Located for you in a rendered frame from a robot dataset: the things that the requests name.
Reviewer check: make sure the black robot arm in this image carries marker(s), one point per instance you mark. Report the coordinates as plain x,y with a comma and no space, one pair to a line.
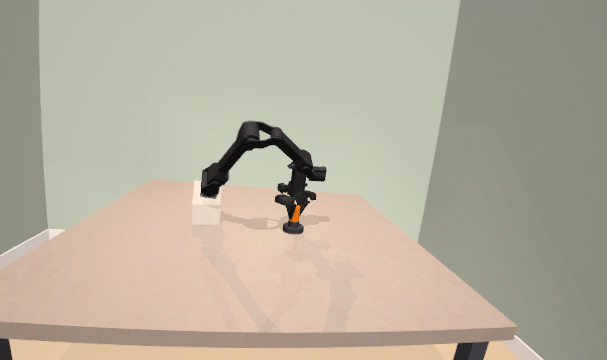
247,139

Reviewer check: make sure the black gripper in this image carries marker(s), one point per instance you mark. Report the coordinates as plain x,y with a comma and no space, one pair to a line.
298,193

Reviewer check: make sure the black round pedestal with silver shaft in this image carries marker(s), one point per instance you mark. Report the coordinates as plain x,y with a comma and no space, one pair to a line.
293,228

